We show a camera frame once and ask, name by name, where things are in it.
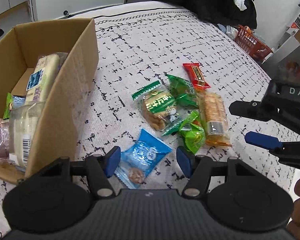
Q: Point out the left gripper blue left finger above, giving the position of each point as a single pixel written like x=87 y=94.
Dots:
x=99 y=169

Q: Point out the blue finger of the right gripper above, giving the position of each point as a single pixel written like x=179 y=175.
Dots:
x=263 y=141

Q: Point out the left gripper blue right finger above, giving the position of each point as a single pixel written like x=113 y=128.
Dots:
x=197 y=168

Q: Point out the blue nut snack packet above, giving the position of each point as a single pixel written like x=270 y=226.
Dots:
x=139 y=160

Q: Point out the light green snack packet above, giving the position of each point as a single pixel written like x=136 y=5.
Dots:
x=192 y=132

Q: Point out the orange cracker pack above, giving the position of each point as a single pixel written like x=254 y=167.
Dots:
x=214 y=120

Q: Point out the green white peanut packet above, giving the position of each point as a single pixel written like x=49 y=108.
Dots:
x=159 y=108

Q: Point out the clear white snack pack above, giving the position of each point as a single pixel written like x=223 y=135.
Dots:
x=22 y=126

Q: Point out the dark green candy packet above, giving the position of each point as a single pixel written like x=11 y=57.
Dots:
x=183 y=91

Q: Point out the yellow blueberry cake pack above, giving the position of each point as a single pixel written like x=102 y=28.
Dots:
x=42 y=79

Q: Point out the white desk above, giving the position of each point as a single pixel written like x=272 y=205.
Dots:
x=284 y=63

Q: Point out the red plastic basket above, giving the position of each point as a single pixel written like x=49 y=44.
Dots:
x=251 y=44

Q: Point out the red candy bar wrapper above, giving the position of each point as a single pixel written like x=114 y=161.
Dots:
x=196 y=76

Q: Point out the brown cardboard box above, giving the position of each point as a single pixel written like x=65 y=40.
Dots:
x=60 y=125

